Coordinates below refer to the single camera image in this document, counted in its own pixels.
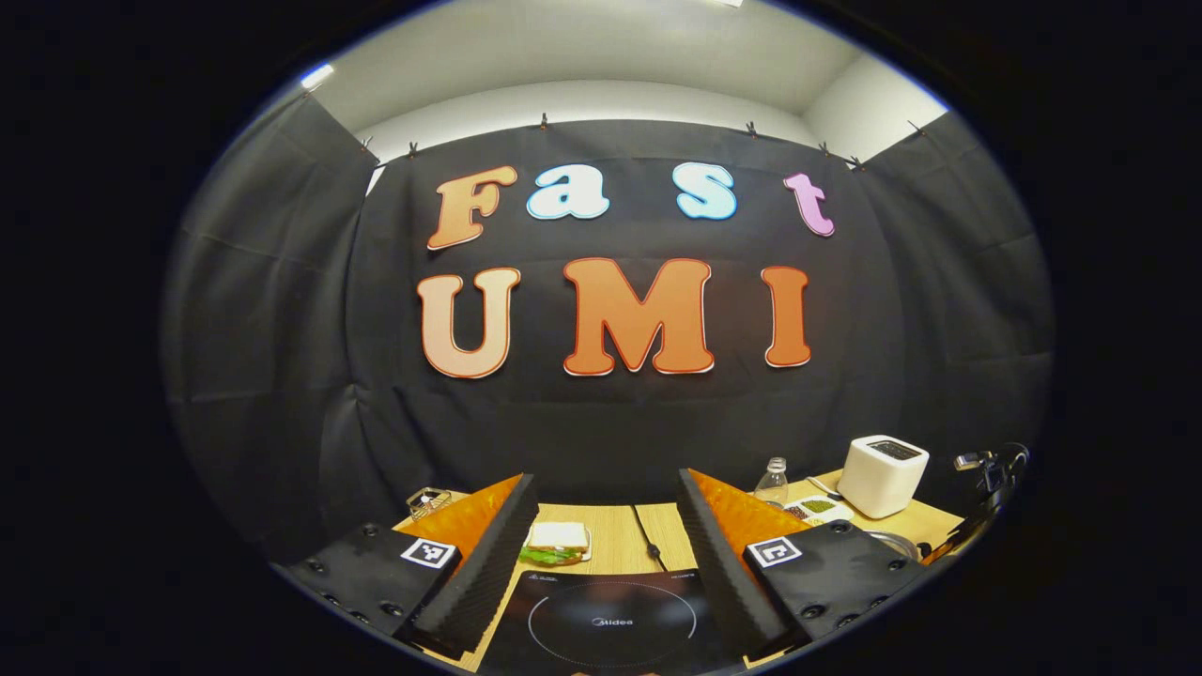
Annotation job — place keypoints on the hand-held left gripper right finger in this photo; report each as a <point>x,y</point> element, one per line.
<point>723,573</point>

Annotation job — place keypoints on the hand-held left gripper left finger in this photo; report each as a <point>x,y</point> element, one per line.
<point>488,573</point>

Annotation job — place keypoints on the stainless steel pot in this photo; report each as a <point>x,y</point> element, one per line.
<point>897,542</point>

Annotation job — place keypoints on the black induction cooktop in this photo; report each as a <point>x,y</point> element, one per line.
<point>601,648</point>

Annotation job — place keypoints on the sandwich with lettuce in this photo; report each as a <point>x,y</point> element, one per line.
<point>557,537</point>

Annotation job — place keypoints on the clear plastic water bottle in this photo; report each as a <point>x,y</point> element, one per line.
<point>772,483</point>

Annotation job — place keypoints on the white toaster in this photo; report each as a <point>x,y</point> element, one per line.
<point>878,483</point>

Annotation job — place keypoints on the white divided bean plate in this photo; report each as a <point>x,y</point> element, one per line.
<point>819,508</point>

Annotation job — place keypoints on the black backdrop cloth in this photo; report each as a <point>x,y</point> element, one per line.
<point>610,422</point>

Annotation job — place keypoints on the ceiling light panel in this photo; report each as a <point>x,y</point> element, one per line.
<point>316,76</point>

